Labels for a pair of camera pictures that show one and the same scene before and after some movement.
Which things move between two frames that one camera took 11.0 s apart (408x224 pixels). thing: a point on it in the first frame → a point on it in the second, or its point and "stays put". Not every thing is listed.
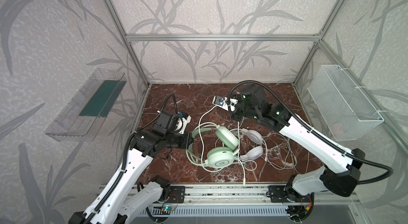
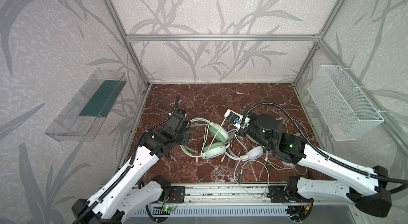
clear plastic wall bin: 81,118 stays put
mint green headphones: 219,157 → 215,149
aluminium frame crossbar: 223,37 stays put
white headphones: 253,153 stays put
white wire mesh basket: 346,113 stays put
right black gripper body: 238,109 → 246,126
